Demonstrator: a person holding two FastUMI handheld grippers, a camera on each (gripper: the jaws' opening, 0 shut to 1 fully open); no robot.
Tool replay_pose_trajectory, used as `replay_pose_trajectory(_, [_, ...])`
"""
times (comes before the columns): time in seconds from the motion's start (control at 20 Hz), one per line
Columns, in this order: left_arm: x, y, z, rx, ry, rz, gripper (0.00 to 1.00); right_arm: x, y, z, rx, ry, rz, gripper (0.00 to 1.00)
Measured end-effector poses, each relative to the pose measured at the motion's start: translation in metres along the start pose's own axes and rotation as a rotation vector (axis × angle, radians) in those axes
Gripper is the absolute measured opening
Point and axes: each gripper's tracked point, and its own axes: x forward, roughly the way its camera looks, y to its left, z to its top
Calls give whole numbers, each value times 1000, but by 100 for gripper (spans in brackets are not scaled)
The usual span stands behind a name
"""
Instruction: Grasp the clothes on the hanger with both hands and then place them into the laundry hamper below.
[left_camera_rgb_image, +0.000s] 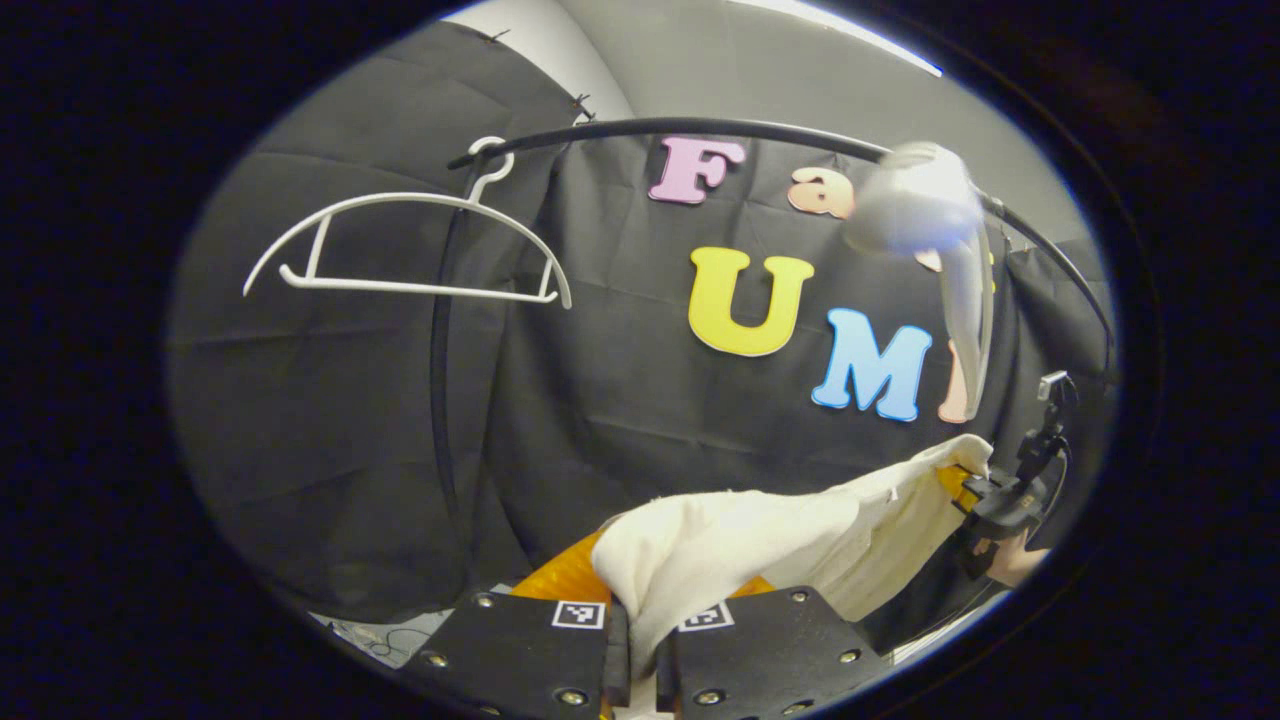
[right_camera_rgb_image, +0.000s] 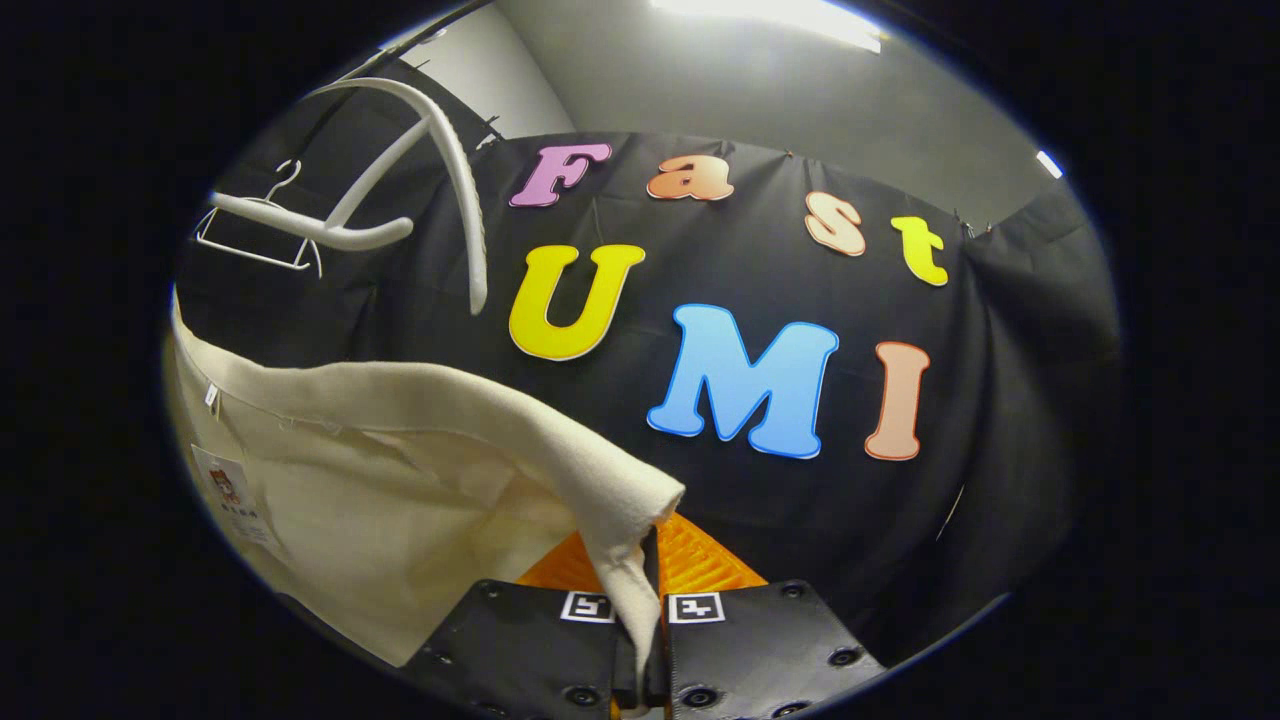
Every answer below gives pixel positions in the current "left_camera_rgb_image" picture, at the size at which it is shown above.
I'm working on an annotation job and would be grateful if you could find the black backdrop cloth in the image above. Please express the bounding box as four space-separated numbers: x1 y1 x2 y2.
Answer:
168 20 1121 651

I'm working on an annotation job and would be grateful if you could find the cream shirt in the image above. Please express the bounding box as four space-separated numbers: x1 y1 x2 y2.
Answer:
592 433 996 681

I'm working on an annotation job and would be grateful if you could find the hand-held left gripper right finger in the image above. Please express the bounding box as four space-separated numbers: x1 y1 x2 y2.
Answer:
653 573 893 720

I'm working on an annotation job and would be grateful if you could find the large ceiling light panel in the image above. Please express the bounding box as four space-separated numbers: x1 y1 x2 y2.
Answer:
730 0 943 78

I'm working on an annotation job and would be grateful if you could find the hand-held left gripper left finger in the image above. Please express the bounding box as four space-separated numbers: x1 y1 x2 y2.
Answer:
398 533 631 720

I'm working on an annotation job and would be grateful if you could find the black clothes rack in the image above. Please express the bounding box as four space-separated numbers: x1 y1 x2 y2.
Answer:
428 117 1119 576

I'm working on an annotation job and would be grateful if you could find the black floor cable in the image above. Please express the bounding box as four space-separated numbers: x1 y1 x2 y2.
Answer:
330 615 451 666

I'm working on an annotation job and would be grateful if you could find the white shirt hanger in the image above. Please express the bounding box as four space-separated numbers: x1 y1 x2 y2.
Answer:
842 140 998 423

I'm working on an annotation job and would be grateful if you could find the empty white clothes hanger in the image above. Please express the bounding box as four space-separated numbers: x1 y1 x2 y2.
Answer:
243 136 574 311

